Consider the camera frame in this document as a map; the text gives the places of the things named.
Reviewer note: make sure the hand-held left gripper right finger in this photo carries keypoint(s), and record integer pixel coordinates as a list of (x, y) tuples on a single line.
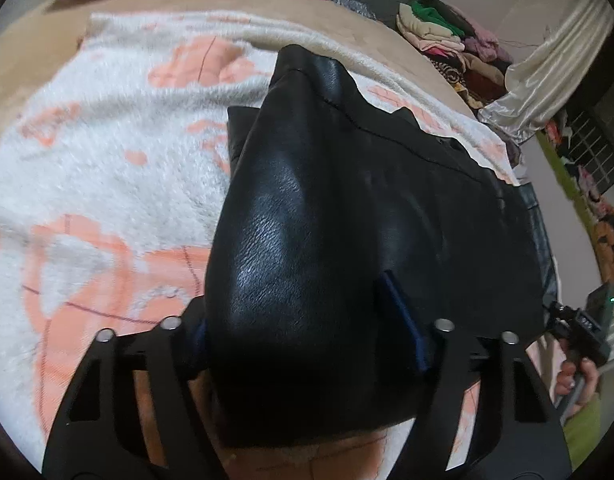
[(404, 320)]

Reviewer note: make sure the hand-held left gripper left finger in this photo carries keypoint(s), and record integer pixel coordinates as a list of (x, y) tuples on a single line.
[(199, 337)]

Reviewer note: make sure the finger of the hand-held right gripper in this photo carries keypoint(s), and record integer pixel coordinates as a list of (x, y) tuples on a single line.
[(557, 320)]

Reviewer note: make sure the black leather jacket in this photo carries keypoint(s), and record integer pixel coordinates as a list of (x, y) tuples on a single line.
[(327, 220)]

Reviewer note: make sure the pile of folded clothes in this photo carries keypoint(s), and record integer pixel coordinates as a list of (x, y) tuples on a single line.
[(452, 45)]

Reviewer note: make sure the person's right hand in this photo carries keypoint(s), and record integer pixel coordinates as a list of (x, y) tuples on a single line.
[(577, 380)]

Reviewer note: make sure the colourful printed cloth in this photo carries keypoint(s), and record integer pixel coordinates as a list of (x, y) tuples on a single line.
[(607, 230)]

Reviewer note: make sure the window grille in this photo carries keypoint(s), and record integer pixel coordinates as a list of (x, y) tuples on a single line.
[(594, 150)]

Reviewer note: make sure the white pink fluffy blanket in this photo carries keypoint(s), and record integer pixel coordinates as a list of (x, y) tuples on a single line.
[(102, 175)]

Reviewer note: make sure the cream satin curtain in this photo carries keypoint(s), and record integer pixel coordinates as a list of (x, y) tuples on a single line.
[(557, 65)]

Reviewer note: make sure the beige bed sheet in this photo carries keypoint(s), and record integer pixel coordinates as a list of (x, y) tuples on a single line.
[(337, 25)]

